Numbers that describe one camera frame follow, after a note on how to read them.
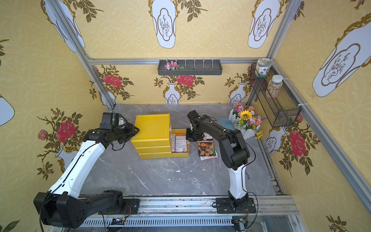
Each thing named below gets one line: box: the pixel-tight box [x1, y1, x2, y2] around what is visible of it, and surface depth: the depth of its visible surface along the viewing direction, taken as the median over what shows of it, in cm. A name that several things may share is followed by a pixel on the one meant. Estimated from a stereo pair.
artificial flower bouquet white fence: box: [228, 101, 264, 141], surface depth 92 cm
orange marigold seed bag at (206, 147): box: [196, 131, 219, 161], surface depth 94 cm
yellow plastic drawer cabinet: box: [131, 113, 186, 160], surface depth 85 cm
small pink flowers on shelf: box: [163, 60, 186, 71], surface depth 89 cm
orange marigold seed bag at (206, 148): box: [196, 140, 216, 157], surface depth 95 cm
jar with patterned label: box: [255, 58, 273, 78], surface depth 87 cm
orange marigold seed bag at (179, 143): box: [171, 133, 189, 153], surface depth 99 cm
